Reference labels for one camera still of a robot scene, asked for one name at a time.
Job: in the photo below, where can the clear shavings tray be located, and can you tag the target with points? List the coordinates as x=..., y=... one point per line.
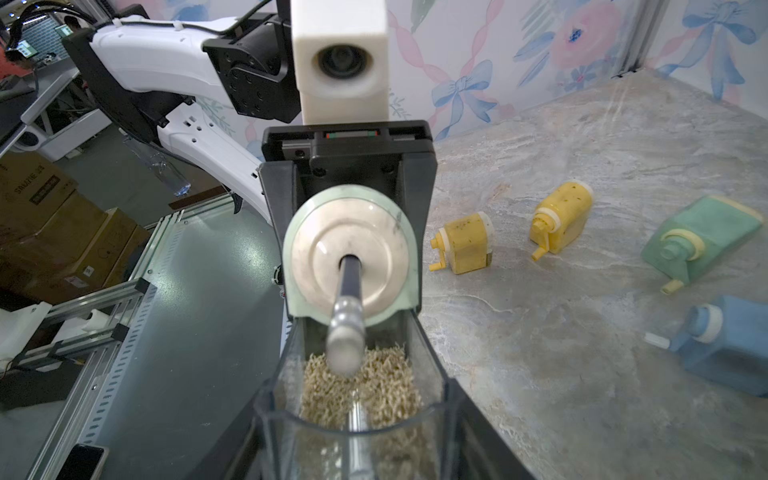
x=394, y=419

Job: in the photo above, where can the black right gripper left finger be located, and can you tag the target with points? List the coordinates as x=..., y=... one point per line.
x=245, y=449

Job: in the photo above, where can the cardboard boxes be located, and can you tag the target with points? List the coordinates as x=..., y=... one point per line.
x=56, y=245

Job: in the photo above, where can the yellow pencil sharpener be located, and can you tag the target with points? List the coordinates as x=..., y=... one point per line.
x=560, y=218
x=464, y=245

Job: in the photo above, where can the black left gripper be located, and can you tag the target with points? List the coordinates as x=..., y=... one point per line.
x=396, y=158

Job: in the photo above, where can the blue pencil sharpener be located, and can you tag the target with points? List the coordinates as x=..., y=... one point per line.
x=723, y=341

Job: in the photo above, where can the pale green pencil sharpener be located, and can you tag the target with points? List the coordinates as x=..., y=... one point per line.
x=350, y=262

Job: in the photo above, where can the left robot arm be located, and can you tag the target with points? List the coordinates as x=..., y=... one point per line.
x=277, y=106

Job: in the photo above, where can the aluminium corner post left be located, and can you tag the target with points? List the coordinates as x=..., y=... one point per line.
x=644, y=28

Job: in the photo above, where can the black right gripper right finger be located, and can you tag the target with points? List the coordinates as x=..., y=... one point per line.
x=474, y=449

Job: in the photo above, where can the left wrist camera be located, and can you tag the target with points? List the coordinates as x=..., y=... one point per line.
x=341, y=60

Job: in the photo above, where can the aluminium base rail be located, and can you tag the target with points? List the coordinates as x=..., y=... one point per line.
x=127, y=307

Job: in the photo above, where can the yellow pencil sharpener front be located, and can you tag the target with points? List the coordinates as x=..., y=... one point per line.
x=464, y=245

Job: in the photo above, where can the yellow pencil sharpener back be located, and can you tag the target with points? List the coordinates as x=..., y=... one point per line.
x=560, y=218

